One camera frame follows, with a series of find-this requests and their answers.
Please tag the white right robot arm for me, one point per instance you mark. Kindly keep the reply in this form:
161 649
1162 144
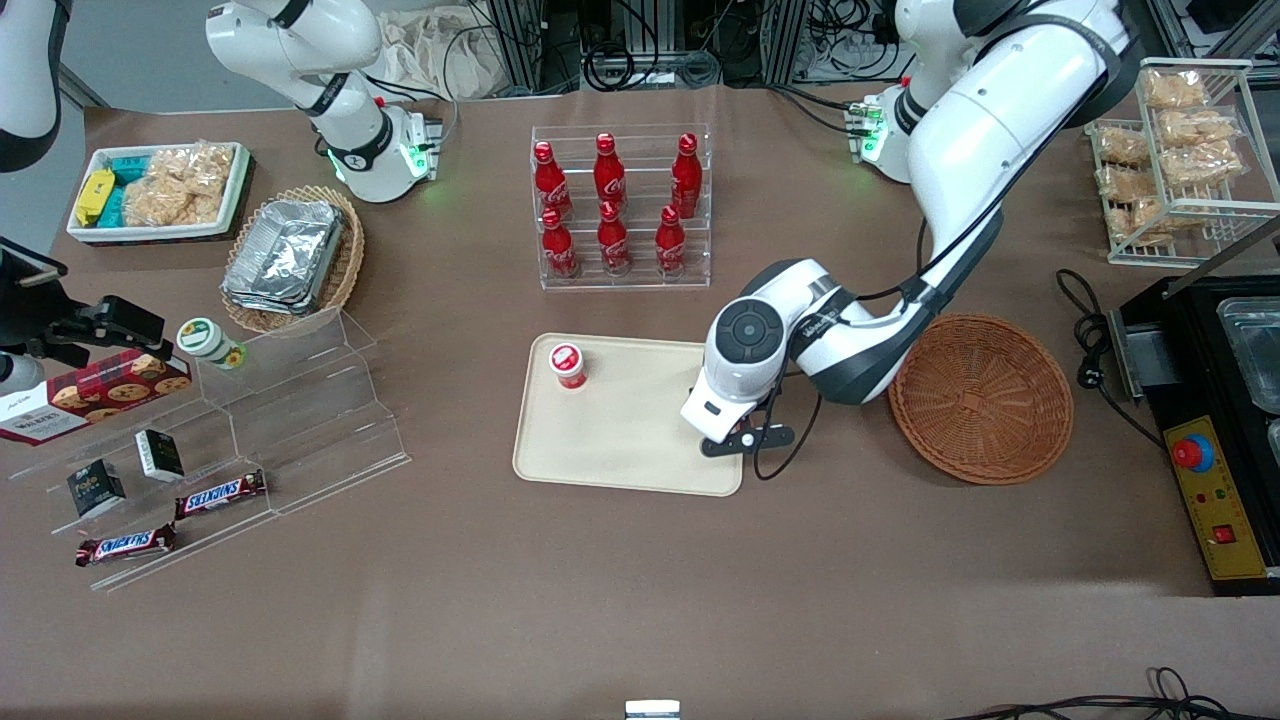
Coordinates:
340 120

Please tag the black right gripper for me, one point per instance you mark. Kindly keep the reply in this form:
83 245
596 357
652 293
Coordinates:
62 327

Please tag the red tartan cookie box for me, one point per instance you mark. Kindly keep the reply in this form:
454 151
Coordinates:
95 395

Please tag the Snickers chocolate bar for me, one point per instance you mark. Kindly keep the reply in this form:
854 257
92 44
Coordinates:
220 494
125 545

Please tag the aluminium frame post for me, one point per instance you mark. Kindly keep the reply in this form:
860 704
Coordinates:
518 45
785 40

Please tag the beige crumpled cloth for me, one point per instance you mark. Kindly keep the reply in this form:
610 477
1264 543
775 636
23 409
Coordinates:
440 55

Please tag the red lid yogurt cup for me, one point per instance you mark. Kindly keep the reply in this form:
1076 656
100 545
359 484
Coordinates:
568 365

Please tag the black appliance with yellow panel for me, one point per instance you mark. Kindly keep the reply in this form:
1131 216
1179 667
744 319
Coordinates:
1200 360

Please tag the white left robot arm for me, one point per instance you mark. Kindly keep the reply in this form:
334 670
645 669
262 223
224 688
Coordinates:
980 120

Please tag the red emergency stop button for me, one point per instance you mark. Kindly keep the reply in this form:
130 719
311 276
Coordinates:
1192 453

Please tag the clear acrylic stepped display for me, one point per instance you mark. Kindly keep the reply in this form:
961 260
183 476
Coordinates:
300 420

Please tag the small black white carton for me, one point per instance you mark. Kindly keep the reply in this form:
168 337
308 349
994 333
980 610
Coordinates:
160 455
96 488

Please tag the round brown wicker basket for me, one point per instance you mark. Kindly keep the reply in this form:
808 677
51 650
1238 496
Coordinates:
985 400

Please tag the beige plastic serving tray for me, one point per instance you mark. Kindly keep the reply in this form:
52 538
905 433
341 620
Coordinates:
620 440

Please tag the yellow snack packet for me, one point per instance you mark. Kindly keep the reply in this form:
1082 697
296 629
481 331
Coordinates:
96 196

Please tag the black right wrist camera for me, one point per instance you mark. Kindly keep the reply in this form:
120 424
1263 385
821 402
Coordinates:
118 322

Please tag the teal snack packet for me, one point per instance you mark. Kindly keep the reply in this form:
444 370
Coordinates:
130 168
113 208

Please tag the red cola bottle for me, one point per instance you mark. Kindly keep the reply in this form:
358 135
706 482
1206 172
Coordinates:
551 180
609 172
559 248
686 178
670 245
613 242

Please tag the clear acrylic bottle rack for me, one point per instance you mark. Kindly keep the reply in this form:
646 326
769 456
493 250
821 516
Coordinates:
625 282

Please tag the green lid yogurt cup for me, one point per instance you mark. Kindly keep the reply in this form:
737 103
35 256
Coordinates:
208 342

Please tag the oval wicker basket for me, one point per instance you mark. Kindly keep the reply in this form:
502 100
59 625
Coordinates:
345 265

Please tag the white rectangular snack tray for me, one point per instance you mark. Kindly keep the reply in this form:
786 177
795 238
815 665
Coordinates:
160 232

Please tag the aluminium foil tray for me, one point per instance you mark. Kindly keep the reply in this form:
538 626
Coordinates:
290 250
262 303

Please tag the small white metal object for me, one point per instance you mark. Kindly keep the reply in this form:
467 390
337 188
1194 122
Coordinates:
652 710

